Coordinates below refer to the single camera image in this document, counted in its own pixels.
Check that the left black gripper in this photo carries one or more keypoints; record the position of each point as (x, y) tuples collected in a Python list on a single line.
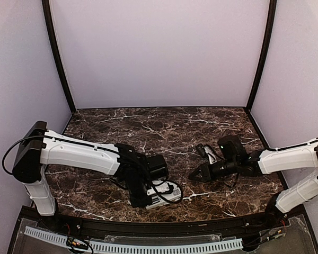
[(137, 200)]

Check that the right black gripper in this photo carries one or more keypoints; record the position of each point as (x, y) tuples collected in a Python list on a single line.
[(208, 171)]

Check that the white remote control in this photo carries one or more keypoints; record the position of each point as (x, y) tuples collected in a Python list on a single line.
[(160, 200)]

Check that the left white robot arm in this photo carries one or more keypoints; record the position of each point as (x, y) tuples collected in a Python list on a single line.
[(40, 147)]

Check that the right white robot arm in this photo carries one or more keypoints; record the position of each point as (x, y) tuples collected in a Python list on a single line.
[(299, 156)]

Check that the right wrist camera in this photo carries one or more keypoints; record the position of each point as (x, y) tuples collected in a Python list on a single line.
[(206, 152)]

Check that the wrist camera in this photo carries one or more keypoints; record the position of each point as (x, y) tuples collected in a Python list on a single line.
[(163, 187), (206, 152)]

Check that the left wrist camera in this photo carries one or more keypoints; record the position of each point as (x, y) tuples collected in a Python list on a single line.
[(163, 187)]

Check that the black front table rail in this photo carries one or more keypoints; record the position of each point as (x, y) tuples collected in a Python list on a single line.
[(243, 225)]

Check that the white slotted cable duct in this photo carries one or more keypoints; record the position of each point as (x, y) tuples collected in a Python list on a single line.
[(95, 246)]

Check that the right black frame post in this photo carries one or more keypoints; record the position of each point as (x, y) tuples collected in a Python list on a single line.
[(263, 55)]

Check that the black frame post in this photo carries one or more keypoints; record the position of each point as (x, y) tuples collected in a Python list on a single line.
[(56, 55), (263, 55)]

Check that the left black frame post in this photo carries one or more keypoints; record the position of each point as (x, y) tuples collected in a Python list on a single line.
[(56, 55)]

